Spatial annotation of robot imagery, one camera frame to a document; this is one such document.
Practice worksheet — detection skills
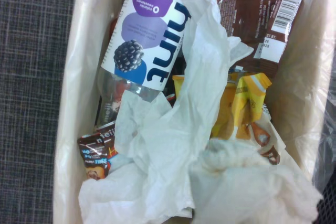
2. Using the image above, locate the white brown snack wrapper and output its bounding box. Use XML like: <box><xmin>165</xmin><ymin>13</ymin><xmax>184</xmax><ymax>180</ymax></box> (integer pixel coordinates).
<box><xmin>248</xmin><ymin>121</ymin><xmax>282</xmax><ymax>166</ymax></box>

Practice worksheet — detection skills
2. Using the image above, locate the beige plastic trash bin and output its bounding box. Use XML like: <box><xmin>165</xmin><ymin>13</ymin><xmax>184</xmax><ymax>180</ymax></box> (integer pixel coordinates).
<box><xmin>51</xmin><ymin>0</ymin><xmax>334</xmax><ymax>224</ymax></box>

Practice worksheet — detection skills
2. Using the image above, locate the purple label hint bottle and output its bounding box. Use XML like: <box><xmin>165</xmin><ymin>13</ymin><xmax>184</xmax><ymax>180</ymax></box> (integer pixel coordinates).
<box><xmin>95</xmin><ymin>0</ymin><xmax>194</xmax><ymax>104</ymax></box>

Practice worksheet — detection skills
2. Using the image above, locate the brown meiji snack wrapper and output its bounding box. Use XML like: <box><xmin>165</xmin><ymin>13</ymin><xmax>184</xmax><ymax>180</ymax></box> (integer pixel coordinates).
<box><xmin>76</xmin><ymin>121</ymin><xmax>119</xmax><ymax>182</ymax></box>

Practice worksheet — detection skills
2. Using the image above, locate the brown candy wrapper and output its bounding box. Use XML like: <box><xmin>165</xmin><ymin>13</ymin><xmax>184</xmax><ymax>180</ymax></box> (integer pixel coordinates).
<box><xmin>203</xmin><ymin>0</ymin><xmax>305</xmax><ymax>79</ymax></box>

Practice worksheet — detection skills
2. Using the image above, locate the large crumpled white paper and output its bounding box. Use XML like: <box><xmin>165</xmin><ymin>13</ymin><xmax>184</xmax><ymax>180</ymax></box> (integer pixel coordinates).
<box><xmin>78</xmin><ymin>0</ymin><xmax>255</xmax><ymax>221</ymax></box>

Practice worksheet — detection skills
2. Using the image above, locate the clear plastic bin liner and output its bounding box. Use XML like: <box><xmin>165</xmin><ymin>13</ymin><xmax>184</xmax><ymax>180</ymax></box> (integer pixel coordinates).
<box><xmin>262</xmin><ymin>0</ymin><xmax>336</xmax><ymax>191</ymax></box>

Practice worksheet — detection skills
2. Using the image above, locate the white tissue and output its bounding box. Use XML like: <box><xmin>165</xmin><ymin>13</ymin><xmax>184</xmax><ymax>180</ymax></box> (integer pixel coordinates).
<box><xmin>188</xmin><ymin>138</ymin><xmax>324</xmax><ymax>224</ymax></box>

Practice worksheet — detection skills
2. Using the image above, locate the yellow snack wrapper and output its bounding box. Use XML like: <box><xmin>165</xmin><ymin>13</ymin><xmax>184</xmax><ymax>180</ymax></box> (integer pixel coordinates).
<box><xmin>171</xmin><ymin>71</ymin><xmax>273</xmax><ymax>141</ymax></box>

